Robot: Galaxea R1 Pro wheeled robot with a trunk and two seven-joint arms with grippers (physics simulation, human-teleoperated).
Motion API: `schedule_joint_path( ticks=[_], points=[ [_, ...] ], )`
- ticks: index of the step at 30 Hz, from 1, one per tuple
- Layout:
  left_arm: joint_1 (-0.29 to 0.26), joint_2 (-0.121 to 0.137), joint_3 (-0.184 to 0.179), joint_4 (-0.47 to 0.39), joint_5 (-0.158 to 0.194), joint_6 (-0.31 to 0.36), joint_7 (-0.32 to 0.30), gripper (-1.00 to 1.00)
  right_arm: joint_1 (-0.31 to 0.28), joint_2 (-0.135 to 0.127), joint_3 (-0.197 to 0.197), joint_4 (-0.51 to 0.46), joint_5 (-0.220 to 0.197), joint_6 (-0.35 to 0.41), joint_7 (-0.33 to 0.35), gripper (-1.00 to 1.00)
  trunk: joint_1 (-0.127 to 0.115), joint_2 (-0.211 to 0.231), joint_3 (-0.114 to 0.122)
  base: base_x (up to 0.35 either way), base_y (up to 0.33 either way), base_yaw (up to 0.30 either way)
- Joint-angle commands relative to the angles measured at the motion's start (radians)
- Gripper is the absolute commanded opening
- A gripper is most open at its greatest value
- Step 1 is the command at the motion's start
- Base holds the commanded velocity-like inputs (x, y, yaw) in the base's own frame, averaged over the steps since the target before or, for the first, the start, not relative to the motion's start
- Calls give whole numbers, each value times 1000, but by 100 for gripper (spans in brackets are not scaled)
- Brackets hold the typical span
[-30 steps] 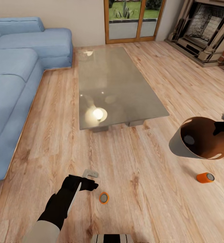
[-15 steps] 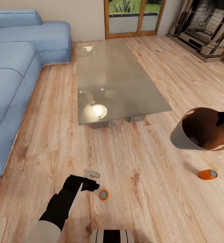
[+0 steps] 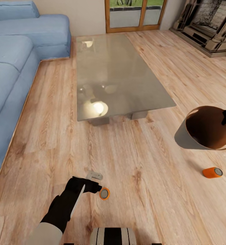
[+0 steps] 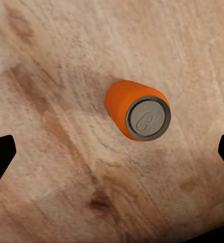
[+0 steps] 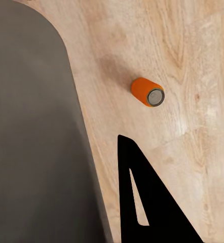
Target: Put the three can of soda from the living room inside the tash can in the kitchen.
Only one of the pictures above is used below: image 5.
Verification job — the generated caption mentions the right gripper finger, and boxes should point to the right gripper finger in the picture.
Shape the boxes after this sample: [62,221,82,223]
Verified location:
[118,135,203,243]

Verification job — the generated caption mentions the can of soda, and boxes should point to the can of soda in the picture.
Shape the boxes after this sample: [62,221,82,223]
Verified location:
[131,77,165,108]

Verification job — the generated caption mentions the trash can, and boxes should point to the trash can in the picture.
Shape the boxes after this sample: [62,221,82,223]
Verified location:
[0,0,114,243]

